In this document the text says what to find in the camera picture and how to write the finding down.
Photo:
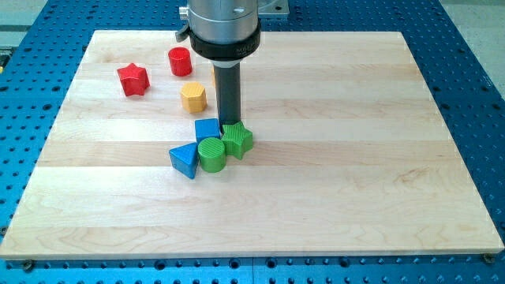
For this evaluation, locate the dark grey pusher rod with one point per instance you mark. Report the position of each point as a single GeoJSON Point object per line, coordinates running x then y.
{"type": "Point", "coordinates": [228, 91]}

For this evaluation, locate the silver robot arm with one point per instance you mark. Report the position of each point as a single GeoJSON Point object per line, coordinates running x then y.
{"type": "Point", "coordinates": [225, 32]}

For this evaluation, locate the yellow hexagon block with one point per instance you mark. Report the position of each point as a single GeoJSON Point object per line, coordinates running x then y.
{"type": "Point", "coordinates": [193, 97]}

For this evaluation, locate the red cylinder block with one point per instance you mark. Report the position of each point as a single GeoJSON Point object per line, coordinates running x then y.
{"type": "Point", "coordinates": [180, 61]}

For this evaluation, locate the blue cube block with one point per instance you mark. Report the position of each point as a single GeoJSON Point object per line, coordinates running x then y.
{"type": "Point", "coordinates": [207, 128]}

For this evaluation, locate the green star block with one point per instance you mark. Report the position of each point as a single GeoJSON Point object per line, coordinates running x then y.
{"type": "Point", "coordinates": [237, 140]}

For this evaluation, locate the green cylinder block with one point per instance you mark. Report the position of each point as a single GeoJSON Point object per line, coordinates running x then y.
{"type": "Point", "coordinates": [212, 154]}

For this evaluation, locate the blue triangle block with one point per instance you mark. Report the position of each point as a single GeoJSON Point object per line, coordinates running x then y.
{"type": "Point", "coordinates": [185, 159]}

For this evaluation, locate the red star block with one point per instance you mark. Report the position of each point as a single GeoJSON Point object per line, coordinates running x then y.
{"type": "Point", "coordinates": [134, 79]}

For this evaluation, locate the wooden board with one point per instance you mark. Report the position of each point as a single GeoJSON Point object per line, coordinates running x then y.
{"type": "Point", "coordinates": [351, 157]}

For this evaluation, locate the blue perforated table plate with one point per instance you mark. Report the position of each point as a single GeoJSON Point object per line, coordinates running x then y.
{"type": "Point", "coordinates": [38, 74]}

